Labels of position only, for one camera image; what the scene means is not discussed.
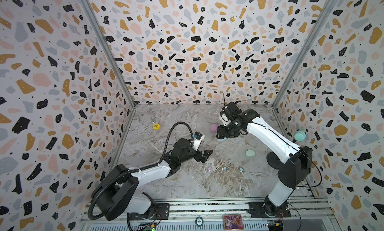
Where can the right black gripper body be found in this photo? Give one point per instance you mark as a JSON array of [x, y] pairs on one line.
[[222, 132]]

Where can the round white badge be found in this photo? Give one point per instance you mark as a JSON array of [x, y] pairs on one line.
[[199, 221]]

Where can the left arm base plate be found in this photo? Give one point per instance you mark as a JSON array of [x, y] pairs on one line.
[[159, 211]]

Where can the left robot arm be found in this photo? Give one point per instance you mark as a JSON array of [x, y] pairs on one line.
[[118, 191]]

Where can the pink square tag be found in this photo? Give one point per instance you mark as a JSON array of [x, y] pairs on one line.
[[233, 222]]

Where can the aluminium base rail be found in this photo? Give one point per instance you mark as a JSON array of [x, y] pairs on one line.
[[308, 214]]

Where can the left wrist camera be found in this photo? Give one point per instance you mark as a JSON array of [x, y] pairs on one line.
[[197, 139]]

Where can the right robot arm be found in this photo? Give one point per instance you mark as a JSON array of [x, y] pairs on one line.
[[297, 161]]

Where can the mint green charging case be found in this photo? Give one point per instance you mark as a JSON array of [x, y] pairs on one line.
[[250, 153]]

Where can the pink charging case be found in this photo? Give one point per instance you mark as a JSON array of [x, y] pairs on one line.
[[213, 128]]

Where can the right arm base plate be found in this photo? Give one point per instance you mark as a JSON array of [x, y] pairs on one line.
[[268, 210]]

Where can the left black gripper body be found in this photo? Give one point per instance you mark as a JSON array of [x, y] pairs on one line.
[[192, 154]]

